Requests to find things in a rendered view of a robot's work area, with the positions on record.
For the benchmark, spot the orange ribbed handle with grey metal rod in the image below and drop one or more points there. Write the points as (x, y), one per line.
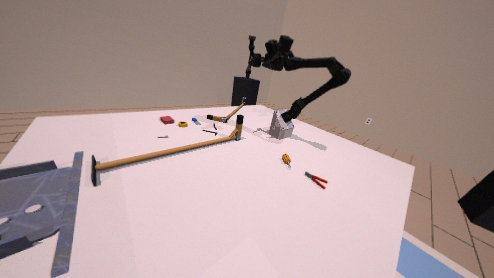
(286, 159)

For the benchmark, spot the red-handled pliers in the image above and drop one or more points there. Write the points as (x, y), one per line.
(312, 177)

